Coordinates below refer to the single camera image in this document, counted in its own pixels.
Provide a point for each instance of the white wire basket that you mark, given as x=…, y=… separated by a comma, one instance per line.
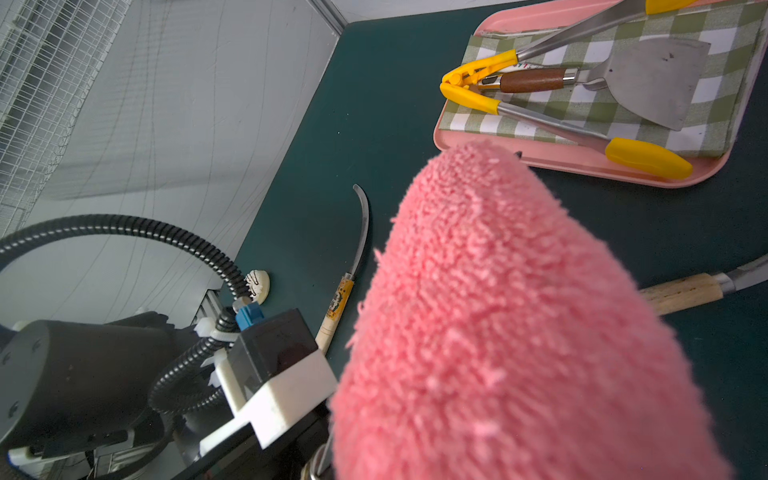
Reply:
x=51, y=54

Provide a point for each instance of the small metal spatula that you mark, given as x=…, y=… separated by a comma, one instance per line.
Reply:
x=654, y=79

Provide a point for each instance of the pink rag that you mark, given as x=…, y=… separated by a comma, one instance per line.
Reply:
x=499, y=339

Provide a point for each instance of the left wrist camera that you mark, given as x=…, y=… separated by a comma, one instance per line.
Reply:
x=272, y=375

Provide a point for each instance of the white rope ball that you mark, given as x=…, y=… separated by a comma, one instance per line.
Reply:
x=258, y=283

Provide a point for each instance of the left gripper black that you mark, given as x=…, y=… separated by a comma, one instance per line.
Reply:
x=113, y=397

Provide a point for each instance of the pink checkered tray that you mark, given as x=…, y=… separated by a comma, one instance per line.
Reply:
x=736, y=32

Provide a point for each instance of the yellow tipped metal tongs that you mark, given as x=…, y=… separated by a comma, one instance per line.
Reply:
x=460, y=86

